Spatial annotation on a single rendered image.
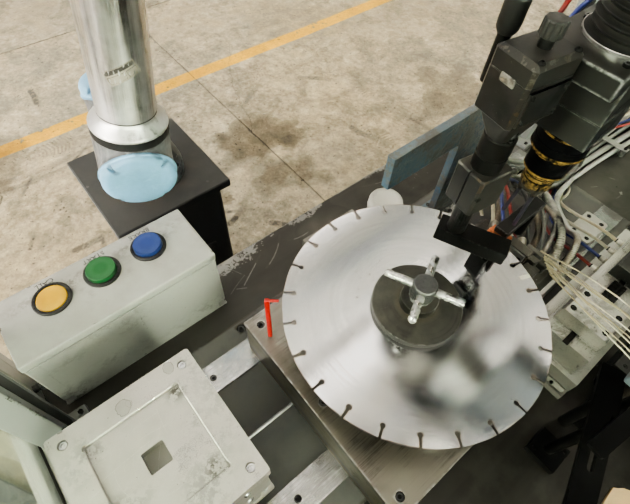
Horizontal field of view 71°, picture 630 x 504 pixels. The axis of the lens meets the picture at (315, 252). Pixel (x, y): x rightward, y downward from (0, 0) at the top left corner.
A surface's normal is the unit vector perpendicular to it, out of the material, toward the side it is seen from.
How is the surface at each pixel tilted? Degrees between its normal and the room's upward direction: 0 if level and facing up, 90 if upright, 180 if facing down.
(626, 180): 0
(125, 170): 97
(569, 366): 90
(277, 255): 0
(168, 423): 0
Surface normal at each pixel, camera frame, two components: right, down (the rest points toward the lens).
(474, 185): -0.86, 0.40
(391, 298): -0.05, -0.57
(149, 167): 0.33, 0.85
